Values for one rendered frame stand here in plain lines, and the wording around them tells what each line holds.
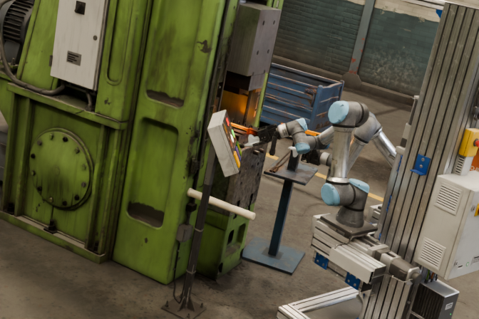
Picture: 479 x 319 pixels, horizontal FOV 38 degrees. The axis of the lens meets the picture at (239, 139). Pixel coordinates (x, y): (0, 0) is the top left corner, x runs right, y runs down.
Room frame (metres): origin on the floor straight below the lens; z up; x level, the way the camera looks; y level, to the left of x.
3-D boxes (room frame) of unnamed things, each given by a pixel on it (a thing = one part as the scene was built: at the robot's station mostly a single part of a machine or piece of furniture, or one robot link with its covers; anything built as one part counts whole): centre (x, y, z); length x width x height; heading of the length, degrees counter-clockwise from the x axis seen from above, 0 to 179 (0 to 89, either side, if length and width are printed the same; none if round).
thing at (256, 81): (4.24, 0.15, 1.32); 0.42 x 0.20 x 0.10; 65
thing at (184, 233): (3.87, 0.22, 0.36); 0.09 x 0.07 x 0.12; 155
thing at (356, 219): (3.42, -0.66, 0.87); 0.15 x 0.15 x 0.10
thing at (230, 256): (4.29, 0.14, 0.23); 0.55 x 0.37 x 0.47; 65
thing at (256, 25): (4.28, 0.14, 1.56); 0.42 x 0.39 x 0.40; 65
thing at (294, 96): (8.31, -0.44, 0.36); 1.20 x 0.80 x 0.72; 64
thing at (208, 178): (3.62, 0.12, 0.54); 0.04 x 0.04 x 1.08; 65
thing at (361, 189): (3.42, -0.65, 0.98); 0.13 x 0.12 x 0.14; 125
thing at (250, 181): (4.29, 0.14, 0.69); 0.56 x 0.38 x 0.45; 65
